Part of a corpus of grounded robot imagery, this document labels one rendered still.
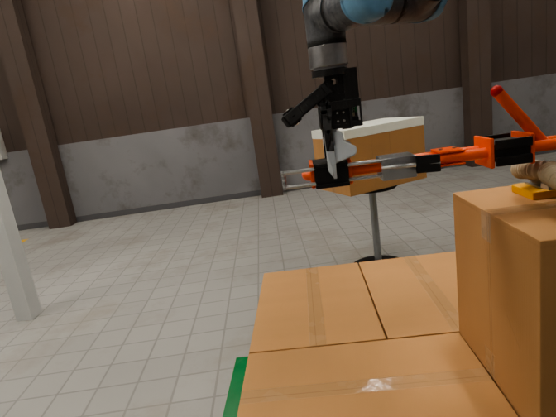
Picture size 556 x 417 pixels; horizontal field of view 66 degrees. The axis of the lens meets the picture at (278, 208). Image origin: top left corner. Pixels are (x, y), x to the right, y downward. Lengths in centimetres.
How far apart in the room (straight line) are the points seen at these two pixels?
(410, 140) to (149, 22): 430
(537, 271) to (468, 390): 38
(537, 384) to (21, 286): 315
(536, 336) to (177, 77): 568
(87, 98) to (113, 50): 73
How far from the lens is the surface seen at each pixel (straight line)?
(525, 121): 99
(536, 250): 85
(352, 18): 79
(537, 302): 89
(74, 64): 656
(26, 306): 356
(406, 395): 111
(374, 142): 272
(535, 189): 112
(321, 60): 86
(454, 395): 112
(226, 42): 615
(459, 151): 93
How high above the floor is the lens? 122
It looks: 13 degrees down
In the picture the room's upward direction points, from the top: 8 degrees counter-clockwise
